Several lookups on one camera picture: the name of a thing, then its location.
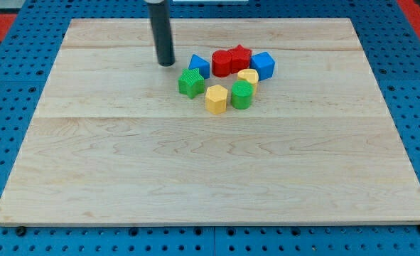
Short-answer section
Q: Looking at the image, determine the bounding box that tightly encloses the yellow hexagon block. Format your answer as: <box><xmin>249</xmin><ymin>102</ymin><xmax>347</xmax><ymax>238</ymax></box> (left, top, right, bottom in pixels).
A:
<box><xmin>205</xmin><ymin>85</ymin><xmax>228</xmax><ymax>114</ymax></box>

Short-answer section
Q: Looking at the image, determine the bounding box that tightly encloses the blue triangle block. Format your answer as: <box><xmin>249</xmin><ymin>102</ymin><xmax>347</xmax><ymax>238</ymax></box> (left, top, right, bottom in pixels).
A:
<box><xmin>188</xmin><ymin>54</ymin><xmax>210</xmax><ymax>79</ymax></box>

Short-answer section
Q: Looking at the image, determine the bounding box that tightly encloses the yellow heart block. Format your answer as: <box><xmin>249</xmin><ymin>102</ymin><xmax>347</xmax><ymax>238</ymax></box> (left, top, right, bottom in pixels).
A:
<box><xmin>237</xmin><ymin>68</ymin><xmax>259</xmax><ymax>95</ymax></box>

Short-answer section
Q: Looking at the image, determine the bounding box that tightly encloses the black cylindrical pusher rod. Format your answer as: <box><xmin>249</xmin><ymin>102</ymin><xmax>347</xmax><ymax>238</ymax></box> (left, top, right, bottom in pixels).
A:
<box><xmin>145</xmin><ymin>0</ymin><xmax>175</xmax><ymax>67</ymax></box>

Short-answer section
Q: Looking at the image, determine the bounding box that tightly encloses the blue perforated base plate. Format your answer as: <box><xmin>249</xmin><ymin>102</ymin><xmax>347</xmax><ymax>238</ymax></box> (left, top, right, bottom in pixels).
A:
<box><xmin>0</xmin><ymin>1</ymin><xmax>420</xmax><ymax>255</ymax></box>

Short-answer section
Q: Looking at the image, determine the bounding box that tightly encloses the blue cube block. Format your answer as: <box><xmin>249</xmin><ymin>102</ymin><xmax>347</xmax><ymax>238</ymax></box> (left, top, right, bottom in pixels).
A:
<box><xmin>250</xmin><ymin>52</ymin><xmax>275</xmax><ymax>80</ymax></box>

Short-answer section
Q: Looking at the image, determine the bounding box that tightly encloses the green star block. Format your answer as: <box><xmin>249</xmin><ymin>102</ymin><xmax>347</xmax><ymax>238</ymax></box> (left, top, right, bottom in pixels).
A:
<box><xmin>178</xmin><ymin>68</ymin><xmax>205</xmax><ymax>99</ymax></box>

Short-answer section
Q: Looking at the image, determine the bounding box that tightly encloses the red cylinder block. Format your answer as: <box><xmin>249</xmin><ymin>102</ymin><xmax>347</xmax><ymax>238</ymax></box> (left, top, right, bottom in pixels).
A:
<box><xmin>211</xmin><ymin>50</ymin><xmax>232</xmax><ymax>78</ymax></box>

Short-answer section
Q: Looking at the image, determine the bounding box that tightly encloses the red star block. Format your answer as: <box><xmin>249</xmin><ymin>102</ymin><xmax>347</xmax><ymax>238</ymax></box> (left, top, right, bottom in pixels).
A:
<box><xmin>228</xmin><ymin>45</ymin><xmax>252</xmax><ymax>73</ymax></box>

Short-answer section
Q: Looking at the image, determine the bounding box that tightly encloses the light wooden board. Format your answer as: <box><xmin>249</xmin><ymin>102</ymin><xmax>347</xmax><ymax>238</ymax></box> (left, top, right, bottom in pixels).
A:
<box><xmin>0</xmin><ymin>18</ymin><xmax>420</xmax><ymax>227</ymax></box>

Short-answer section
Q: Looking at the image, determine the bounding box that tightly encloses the green cylinder block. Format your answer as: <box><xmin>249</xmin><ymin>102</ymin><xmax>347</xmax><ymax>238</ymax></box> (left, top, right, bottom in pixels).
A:
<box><xmin>230</xmin><ymin>80</ymin><xmax>254</xmax><ymax>110</ymax></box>

